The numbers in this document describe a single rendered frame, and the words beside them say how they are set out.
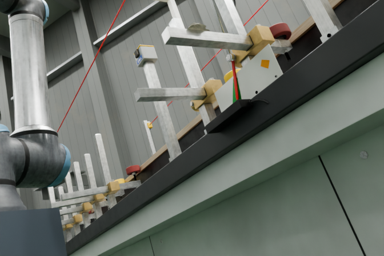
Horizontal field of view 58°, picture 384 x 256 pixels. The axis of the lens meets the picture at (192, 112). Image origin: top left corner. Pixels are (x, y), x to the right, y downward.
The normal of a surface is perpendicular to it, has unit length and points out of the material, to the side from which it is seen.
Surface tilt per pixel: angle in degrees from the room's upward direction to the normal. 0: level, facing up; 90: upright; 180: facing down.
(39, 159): 101
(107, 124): 90
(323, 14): 90
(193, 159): 90
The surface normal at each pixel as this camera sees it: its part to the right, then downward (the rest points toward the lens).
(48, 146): 0.76, -0.35
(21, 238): 0.84, -0.42
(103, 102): -0.46, -0.18
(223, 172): -0.81, 0.04
